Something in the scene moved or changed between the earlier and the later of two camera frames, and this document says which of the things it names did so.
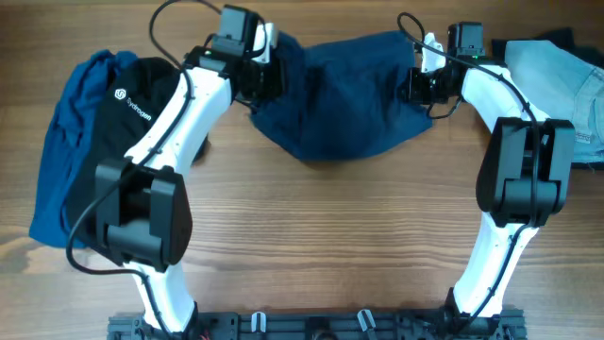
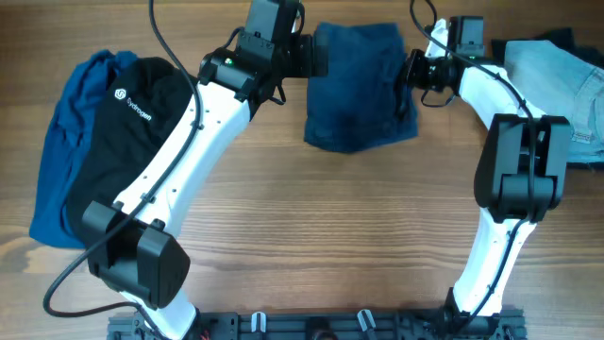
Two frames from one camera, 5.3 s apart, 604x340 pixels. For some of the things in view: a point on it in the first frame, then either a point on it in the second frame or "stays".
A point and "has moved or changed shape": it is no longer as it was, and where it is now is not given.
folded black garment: (562, 38) stays
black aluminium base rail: (319, 325) stays
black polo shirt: (129, 94) stays
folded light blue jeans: (566, 88) stays
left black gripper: (277, 82) → (304, 64)
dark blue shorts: (341, 98) has moved or changed shape
